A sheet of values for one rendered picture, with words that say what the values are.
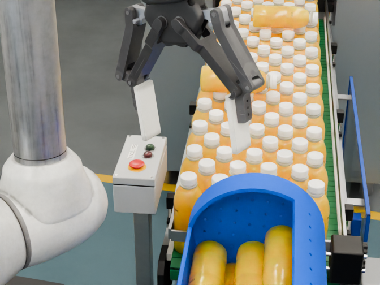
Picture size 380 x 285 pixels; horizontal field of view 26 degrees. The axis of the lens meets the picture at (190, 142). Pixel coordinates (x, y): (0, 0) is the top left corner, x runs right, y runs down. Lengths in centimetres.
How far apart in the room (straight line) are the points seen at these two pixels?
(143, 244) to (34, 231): 60
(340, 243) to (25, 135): 76
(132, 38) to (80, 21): 479
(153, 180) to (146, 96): 90
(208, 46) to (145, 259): 128
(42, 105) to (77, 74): 348
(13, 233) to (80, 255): 195
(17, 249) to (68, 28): 418
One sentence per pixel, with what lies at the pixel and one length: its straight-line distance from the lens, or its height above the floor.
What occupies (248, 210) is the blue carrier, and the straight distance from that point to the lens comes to 172.
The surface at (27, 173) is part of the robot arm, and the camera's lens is 155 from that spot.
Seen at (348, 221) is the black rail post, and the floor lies 94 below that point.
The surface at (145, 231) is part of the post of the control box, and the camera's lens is 208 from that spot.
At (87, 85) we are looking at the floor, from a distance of 485.
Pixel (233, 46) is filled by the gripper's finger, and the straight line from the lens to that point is 89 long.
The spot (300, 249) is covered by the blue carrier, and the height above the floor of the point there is 121.
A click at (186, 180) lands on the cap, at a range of 188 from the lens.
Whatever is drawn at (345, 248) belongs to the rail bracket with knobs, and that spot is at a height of 100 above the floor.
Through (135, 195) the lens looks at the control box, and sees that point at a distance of 193.
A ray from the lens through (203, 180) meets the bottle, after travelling 194.
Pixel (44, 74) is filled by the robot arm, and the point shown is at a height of 149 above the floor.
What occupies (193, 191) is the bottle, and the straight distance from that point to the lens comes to 190.
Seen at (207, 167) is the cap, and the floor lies 111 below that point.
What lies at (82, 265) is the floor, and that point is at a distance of 343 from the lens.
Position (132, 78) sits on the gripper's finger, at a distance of 100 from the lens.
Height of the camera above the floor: 213
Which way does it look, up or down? 30 degrees down
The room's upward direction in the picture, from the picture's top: straight up
